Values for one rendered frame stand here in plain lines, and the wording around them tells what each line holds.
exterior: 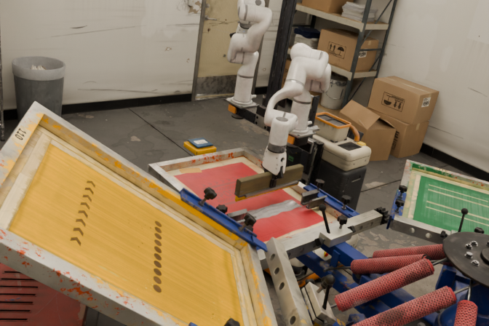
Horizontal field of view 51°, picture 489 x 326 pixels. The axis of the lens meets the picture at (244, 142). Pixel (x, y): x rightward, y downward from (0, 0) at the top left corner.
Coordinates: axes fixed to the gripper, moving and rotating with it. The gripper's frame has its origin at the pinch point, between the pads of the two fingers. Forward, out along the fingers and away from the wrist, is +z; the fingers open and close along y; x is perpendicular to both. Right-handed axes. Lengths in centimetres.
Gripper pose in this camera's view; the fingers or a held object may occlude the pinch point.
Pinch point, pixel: (270, 181)
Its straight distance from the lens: 218.4
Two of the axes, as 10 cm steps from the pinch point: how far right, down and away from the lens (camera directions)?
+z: -1.4, 9.1, 4.0
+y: -6.1, -4.0, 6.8
